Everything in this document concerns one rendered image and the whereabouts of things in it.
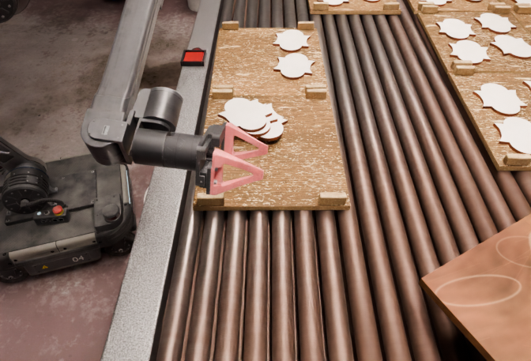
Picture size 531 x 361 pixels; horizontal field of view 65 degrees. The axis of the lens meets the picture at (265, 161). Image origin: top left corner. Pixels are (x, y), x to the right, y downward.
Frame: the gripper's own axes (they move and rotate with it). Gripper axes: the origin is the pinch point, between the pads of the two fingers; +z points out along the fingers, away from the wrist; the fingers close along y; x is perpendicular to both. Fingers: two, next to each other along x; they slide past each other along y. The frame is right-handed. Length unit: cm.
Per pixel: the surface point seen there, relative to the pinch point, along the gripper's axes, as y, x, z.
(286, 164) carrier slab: 32.6, 14.8, 5.1
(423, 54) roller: 87, -7, 48
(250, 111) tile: 43.3, 6.0, -5.7
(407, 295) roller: 4.2, 26.0, 30.3
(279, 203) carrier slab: 21.2, 19.2, 4.3
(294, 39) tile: 88, -7, 4
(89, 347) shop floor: 54, 112, -60
